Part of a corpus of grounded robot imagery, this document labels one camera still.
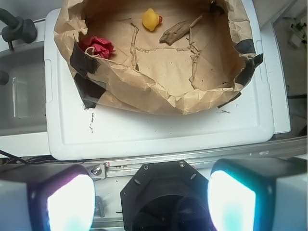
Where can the clear plastic container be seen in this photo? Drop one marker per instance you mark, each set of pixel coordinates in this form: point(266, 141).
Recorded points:
point(22, 94)

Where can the dark green clamp knob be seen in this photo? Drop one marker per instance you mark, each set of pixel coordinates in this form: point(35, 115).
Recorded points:
point(17, 28)

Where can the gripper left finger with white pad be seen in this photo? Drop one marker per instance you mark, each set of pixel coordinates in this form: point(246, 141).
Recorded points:
point(47, 197)

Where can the red crumpled paper ball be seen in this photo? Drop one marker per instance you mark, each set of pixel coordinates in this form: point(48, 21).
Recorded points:
point(99, 47)

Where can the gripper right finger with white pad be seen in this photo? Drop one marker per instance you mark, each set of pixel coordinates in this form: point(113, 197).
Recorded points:
point(259, 194)

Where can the brown wood bark piece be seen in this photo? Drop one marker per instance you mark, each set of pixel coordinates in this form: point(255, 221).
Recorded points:
point(175, 33)

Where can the yellow rubber duck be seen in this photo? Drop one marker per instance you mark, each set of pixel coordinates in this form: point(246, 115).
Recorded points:
point(150, 19)

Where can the brown paper bag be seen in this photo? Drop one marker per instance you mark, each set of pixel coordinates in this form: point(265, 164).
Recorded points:
point(206, 68)

